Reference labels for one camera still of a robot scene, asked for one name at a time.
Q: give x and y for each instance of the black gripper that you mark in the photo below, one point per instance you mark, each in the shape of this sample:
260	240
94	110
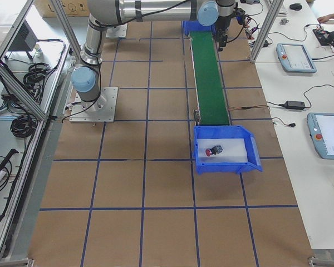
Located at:
222	26

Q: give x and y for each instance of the red push button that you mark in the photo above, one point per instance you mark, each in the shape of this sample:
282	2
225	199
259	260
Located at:
214	150

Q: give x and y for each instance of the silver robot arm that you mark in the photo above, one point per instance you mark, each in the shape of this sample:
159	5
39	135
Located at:
207	21

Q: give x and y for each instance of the person hand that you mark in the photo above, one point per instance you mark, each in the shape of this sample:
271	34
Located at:
324	19

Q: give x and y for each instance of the blue bin left side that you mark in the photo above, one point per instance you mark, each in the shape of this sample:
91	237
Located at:
195	26

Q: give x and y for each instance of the blue bin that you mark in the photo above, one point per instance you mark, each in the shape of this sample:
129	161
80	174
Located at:
228	132
195	26

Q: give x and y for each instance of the green conveyor belt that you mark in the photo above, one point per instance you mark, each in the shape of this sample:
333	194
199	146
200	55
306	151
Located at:
208	83

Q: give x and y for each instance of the teach pendant far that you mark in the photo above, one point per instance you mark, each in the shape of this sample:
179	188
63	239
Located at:
295	58

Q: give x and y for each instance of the teach pendant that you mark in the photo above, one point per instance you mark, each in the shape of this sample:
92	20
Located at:
321	127
295	58

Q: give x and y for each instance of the black computer mouse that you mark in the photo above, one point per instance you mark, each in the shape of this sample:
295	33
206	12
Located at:
295	6

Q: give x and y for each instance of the black power adapter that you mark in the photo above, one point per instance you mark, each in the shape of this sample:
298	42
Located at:
295	105

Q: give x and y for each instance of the white foam pad right bin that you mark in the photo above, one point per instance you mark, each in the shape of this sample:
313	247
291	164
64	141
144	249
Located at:
233	150

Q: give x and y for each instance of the blue bin right side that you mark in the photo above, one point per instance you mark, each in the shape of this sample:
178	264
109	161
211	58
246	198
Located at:
228	132

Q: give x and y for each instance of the teach pendant near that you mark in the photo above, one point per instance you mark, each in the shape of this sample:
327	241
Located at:
321	127

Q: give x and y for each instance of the grey control box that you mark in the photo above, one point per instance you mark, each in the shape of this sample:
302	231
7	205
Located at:
25	40

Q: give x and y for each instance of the aluminium frame post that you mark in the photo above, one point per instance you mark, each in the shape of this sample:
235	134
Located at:
265	29

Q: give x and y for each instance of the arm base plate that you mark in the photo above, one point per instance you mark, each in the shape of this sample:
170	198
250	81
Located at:
117	32
102	111

